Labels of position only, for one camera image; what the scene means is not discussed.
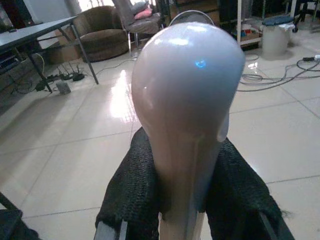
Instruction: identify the blue folded cloth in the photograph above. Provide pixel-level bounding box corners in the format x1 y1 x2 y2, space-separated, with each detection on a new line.
261 15 300 28

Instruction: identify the broom with grey handle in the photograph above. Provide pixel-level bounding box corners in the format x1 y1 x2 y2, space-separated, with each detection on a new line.
130 21 246 240

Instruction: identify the grey table with black legs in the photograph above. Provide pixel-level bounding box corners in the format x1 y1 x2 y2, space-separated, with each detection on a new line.
0 15 100 95

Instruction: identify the white floor fan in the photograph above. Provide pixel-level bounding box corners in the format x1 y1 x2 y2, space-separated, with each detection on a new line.
169 9 216 27

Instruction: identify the brown upholstered sofa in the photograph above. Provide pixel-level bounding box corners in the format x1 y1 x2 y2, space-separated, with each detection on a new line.
72 5 130 63

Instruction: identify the white metal shelf frame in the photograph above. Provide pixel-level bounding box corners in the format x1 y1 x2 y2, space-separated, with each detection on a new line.
235 0 266 48

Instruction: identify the brown cardboard box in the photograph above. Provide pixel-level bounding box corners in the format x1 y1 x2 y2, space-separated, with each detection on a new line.
47 43 85 65

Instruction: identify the white plastic bucket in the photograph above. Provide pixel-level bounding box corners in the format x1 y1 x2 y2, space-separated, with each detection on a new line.
261 24 291 60

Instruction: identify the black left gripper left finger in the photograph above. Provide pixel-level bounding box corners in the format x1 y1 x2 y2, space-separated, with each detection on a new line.
95 127 162 240

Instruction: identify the grey pillow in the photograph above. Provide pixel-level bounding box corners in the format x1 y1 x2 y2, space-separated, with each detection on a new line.
130 1 148 15

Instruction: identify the small grey box device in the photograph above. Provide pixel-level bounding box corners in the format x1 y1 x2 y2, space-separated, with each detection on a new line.
55 81 72 96

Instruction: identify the grey chair with metal legs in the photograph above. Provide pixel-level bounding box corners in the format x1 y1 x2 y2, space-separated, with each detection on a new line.
111 0 165 59

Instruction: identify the grey floor cable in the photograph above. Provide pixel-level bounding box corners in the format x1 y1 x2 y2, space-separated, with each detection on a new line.
236 58 320 92

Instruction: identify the black router with antennas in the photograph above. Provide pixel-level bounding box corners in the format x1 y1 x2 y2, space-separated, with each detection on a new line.
56 62 85 82

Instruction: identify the pink pillow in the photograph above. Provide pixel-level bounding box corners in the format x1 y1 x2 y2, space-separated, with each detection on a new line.
134 8 154 21

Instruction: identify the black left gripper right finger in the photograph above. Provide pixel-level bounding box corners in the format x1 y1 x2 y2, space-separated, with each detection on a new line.
198 137 297 240

